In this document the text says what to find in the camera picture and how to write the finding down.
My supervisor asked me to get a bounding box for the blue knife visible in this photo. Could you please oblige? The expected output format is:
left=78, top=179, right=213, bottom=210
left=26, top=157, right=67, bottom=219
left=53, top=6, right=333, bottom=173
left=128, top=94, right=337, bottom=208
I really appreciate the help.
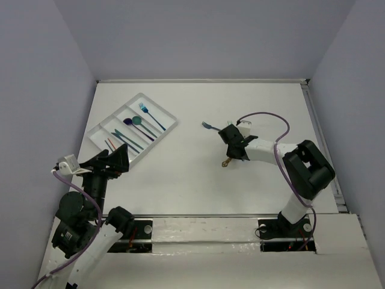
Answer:
left=111, top=132, right=140, bottom=154

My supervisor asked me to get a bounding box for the blue metal fork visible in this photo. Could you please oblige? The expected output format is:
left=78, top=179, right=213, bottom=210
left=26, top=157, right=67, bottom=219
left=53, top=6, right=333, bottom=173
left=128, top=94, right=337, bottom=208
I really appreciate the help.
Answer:
left=139, top=102, right=166, bottom=131
left=202, top=122, right=221, bottom=131

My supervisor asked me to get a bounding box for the gold metal fork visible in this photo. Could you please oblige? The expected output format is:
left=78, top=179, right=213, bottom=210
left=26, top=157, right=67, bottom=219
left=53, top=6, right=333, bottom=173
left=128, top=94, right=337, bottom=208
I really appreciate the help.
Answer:
left=221, top=158, right=232, bottom=167

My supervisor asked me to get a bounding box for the teal knife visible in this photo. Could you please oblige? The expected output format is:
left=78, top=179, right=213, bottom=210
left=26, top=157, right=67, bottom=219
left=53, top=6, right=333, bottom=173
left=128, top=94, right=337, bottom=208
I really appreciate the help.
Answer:
left=114, top=129, right=144, bottom=150

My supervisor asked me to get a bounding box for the purple metal spoon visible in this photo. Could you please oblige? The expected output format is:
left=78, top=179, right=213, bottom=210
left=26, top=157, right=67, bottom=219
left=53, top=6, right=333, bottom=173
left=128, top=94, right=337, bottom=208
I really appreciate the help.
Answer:
left=123, top=118, right=155, bottom=141

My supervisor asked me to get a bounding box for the teal spoon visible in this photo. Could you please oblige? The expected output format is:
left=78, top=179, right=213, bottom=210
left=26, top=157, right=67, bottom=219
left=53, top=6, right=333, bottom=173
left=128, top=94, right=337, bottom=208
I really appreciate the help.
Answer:
left=132, top=116, right=157, bottom=138

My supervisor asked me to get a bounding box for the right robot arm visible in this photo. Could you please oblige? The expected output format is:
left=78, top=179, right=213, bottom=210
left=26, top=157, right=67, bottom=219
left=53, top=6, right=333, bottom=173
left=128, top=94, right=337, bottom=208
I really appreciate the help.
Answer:
left=218, top=125, right=336, bottom=236

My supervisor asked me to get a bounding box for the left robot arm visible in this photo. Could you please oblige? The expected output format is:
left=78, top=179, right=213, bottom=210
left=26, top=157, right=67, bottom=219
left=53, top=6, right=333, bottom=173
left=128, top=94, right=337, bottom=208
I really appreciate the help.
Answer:
left=33, top=144, right=137, bottom=288

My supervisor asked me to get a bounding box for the white divided utensil tray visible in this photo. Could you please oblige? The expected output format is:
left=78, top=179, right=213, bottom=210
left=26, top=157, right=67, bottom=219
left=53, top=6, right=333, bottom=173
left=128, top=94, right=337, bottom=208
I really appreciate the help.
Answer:
left=86, top=93, right=177, bottom=167

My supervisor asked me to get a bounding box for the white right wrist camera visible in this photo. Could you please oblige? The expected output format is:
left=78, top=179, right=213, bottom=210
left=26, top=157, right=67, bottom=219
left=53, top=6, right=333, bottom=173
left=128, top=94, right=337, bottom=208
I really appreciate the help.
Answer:
left=237, top=120, right=252, bottom=138

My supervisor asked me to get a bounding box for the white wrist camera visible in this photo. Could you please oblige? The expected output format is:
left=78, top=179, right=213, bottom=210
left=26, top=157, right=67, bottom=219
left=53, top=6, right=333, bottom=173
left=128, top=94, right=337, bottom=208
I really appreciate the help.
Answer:
left=237, top=120, right=252, bottom=138
left=51, top=154, right=91, bottom=176

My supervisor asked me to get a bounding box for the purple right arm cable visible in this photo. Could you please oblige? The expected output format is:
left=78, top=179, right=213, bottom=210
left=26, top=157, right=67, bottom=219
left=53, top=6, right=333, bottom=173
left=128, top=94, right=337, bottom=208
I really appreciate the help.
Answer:
left=236, top=111, right=317, bottom=250

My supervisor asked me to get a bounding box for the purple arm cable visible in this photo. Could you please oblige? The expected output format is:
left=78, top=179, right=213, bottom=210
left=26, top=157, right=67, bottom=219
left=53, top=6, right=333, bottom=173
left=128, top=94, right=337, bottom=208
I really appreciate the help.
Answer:
left=32, top=170, right=105, bottom=289
left=236, top=111, right=317, bottom=250

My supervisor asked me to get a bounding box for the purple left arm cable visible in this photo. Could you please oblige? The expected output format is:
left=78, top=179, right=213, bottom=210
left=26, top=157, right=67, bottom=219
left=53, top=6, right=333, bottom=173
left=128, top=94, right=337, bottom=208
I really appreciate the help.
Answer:
left=32, top=170, right=105, bottom=289

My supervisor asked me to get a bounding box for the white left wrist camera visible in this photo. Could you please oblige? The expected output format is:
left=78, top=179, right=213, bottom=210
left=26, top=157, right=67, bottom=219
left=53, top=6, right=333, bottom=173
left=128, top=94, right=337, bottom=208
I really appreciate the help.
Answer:
left=51, top=154, right=91, bottom=176

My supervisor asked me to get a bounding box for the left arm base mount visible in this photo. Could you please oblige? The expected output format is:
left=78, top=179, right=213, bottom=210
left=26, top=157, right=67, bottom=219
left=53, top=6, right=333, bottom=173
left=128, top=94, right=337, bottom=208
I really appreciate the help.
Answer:
left=108, top=218, right=153, bottom=253

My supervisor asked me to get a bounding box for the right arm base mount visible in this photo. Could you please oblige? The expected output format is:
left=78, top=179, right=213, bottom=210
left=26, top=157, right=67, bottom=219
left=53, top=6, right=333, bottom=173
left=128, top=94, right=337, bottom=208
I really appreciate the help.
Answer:
left=254, top=217, right=316, bottom=252

